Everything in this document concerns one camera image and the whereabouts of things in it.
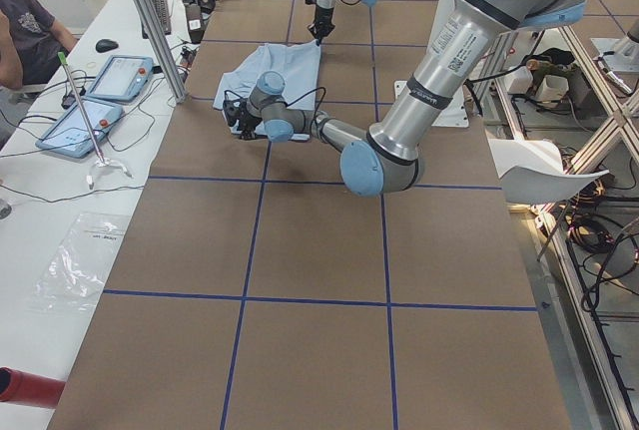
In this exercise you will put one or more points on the near blue teach pendant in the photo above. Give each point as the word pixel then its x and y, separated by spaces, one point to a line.
pixel 69 135

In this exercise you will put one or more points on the aluminium frame post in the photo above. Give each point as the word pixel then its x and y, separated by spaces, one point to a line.
pixel 161 48

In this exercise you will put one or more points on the blue teach pendant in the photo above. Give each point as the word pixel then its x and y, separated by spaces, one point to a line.
pixel 69 135
pixel 122 78

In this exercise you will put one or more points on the light blue button-up shirt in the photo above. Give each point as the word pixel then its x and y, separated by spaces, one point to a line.
pixel 279 84

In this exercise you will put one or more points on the black keyboard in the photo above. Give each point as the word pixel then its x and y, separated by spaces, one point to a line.
pixel 161 8

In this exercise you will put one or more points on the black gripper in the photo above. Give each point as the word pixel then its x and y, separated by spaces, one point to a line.
pixel 322 17
pixel 248 123

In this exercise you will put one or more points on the far blue teach pendant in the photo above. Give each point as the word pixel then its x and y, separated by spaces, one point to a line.
pixel 122 78

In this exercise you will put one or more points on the clear plastic bag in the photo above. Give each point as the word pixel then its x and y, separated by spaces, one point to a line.
pixel 76 275

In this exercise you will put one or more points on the white camera mast base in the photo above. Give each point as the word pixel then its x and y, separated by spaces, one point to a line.
pixel 430 90

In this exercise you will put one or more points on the person in dark shirt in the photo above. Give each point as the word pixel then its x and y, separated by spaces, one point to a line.
pixel 31 39

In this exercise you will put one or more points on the black computer mouse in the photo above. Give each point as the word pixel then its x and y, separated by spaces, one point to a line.
pixel 106 45

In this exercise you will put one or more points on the red cylinder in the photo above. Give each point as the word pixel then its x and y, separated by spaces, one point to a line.
pixel 28 389

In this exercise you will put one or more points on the green tipped metal rod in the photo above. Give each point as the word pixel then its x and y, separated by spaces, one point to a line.
pixel 102 162

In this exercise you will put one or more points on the white curved chair shell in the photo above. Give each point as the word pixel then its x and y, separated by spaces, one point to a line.
pixel 532 173

